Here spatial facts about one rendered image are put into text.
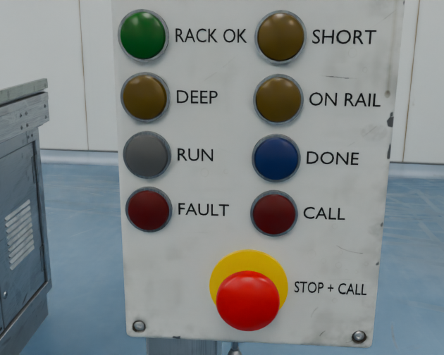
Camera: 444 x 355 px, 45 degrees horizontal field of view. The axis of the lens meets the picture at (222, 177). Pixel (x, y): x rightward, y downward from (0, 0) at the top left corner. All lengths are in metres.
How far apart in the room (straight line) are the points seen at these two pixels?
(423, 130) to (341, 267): 3.75
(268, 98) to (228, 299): 0.12
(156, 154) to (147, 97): 0.04
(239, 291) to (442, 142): 3.85
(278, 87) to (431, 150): 3.84
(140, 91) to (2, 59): 4.18
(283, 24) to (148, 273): 0.18
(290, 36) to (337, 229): 0.12
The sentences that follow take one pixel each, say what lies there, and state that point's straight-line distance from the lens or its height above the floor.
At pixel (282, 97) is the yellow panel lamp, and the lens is 0.32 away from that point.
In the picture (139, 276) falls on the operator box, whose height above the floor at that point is 0.90.
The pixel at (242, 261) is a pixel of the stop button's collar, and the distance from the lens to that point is 0.36.
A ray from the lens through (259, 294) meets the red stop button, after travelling 0.34.
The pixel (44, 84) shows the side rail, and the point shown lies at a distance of 1.90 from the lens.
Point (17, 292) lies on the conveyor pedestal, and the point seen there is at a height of 0.22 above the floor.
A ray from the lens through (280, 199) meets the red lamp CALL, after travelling 0.34.
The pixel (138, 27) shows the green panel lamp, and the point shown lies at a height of 1.06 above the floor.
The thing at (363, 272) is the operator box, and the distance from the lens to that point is 0.37.
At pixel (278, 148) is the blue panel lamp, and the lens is 0.33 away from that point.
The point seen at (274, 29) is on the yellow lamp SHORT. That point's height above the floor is 1.06.
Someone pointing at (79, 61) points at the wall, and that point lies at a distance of 4.24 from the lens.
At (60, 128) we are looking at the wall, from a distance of 4.37.
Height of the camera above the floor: 1.07
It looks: 16 degrees down
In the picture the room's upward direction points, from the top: straight up
